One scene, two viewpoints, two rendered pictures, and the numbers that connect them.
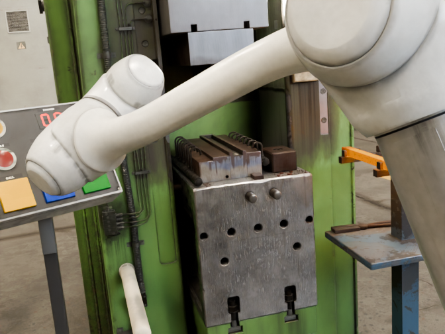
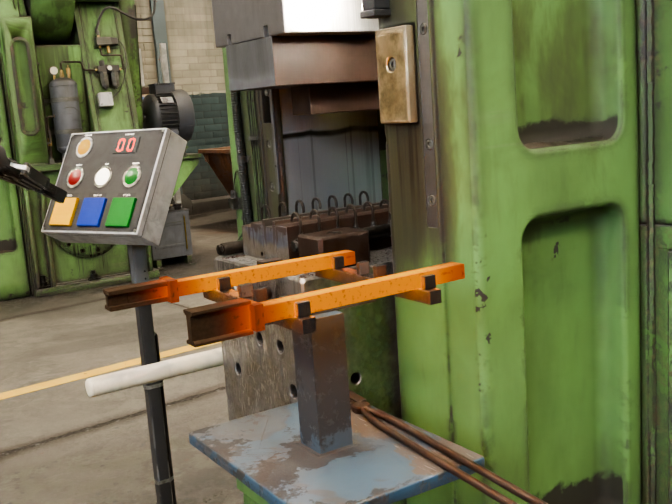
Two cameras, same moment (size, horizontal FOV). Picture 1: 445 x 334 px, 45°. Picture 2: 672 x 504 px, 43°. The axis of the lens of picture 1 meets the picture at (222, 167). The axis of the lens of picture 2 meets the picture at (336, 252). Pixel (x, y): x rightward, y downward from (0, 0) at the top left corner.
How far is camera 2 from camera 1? 2.11 m
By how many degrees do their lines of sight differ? 70
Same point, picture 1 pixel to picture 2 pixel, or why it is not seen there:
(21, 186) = (68, 205)
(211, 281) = (230, 388)
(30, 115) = (114, 139)
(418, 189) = not seen: outside the picture
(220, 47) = (248, 65)
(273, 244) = (273, 372)
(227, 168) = (261, 242)
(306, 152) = (410, 254)
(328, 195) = (440, 347)
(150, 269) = not seen: hidden behind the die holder
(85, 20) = not seen: hidden behind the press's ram
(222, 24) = (247, 32)
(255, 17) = (272, 19)
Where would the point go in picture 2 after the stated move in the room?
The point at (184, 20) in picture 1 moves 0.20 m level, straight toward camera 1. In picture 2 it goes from (222, 30) to (126, 33)
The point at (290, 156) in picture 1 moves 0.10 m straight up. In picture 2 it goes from (313, 245) to (309, 193)
